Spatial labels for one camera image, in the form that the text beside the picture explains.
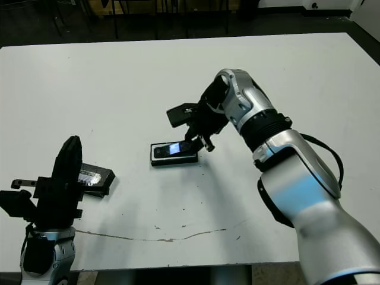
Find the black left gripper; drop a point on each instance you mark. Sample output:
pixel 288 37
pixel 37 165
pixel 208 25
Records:
pixel 56 205

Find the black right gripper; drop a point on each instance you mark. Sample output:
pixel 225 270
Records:
pixel 207 121

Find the black box lid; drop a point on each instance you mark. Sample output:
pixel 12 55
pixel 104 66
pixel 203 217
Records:
pixel 101 181

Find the black slim camera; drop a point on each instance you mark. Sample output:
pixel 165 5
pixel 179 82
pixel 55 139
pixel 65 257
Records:
pixel 161 152

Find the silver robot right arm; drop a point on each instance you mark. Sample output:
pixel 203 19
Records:
pixel 297 178

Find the black box with white lining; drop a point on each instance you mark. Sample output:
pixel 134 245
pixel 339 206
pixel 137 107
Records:
pixel 172 162

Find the black metal chair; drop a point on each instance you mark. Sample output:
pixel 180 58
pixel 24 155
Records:
pixel 226 23
pixel 115 23

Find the black trash bin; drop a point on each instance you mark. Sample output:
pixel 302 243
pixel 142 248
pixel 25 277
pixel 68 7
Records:
pixel 249 9

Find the brown wooden board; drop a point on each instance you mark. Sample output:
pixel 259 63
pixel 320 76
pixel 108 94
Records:
pixel 95 7

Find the white cabinet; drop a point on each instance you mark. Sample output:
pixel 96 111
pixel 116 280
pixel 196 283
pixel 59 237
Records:
pixel 368 12

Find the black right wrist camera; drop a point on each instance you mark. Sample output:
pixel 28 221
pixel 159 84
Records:
pixel 179 115

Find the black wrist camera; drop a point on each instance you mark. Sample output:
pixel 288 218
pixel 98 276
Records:
pixel 179 115
pixel 15 205

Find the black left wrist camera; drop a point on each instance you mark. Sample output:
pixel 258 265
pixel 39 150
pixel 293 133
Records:
pixel 15 205

